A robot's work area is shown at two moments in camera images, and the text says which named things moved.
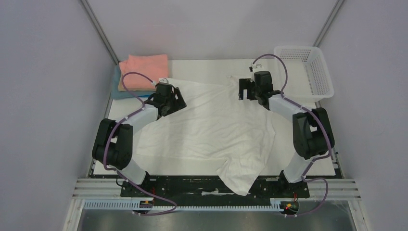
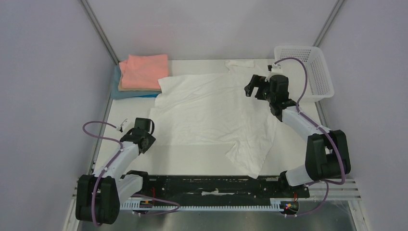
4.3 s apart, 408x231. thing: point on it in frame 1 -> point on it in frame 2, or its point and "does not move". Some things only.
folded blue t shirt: x=117 y=95 does not move
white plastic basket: x=308 y=76 does not move
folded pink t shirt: x=152 y=66 does not move
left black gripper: x=179 y=103 -> x=151 y=139
